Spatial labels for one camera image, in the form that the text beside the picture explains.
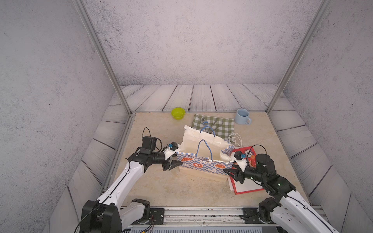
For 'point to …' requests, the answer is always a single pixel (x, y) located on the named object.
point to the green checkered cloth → (220, 127)
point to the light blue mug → (242, 117)
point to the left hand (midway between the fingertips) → (181, 158)
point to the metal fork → (215, 128)
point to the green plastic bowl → (178, 113)
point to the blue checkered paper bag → (196, 167)
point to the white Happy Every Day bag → (226, 157)
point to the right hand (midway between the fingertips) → (228, 166)
